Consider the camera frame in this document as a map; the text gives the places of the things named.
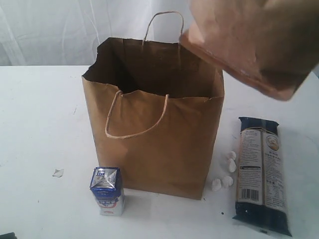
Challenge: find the dark noodle packet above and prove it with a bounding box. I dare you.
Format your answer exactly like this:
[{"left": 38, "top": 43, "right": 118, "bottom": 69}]
[{"left": 234, "top": 117, "right": 292, "bottom": 237}]

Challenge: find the blue white milk carton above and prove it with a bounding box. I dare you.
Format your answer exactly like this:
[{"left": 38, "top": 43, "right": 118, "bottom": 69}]
[{"left": 90, "top": 167, "right": 125, "bottom": 216}]

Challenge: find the brown pouch orange label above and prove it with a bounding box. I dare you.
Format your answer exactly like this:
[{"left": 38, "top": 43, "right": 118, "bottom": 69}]
[{"left": 180, "top": 0, "right": 319, "bottom": 101}]

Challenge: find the small clear plastic scrap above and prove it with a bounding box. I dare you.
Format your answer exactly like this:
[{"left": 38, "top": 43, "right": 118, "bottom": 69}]
[{"left": 52, "top": 169, "right": 64, "bottom": 178}]

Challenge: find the brown paper shopping bag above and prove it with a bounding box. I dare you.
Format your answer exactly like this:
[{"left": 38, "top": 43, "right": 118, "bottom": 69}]
[{"left": 81, "top": 11, "right": 225, "bottom": 201}]

